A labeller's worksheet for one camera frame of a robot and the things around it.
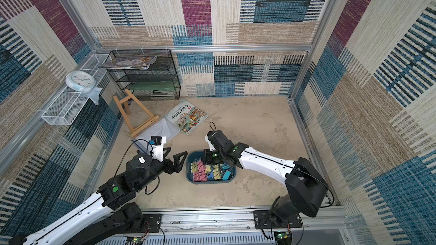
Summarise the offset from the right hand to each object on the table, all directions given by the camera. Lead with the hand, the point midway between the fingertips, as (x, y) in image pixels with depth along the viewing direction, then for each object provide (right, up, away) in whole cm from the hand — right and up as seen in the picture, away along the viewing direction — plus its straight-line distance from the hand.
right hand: (200, 158), depth 81 cm
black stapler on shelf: (-32, +35, +30) cm, 56 cm away
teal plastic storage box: (-4, -3, +14) cm, 15 cm away
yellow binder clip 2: (+8, -10, +4) cm, 13 cm away
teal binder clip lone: (+12, -9, +3) cm, 16 cm away
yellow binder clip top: (+7, -6, +6) cm, 11 cm away
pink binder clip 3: (0, -5, 0) cm, 5 cm away
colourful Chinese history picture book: (-13, +19, +28) cm, 36 cm away
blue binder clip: (+5, -10, +3) cm, 11 cm away
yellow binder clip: (-4, -6, +6) cm, 10 cm away
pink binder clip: (-3, -10, +4) cm, 11 cm away
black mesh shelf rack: (-30, +42, +32) cm, 61 cm away
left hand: (-8, +6, -10) cm, 14 cm away
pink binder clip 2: (+1, -10, +3) cm, 10 cm away
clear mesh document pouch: (-26, +12, +24) cm, 38 cm away
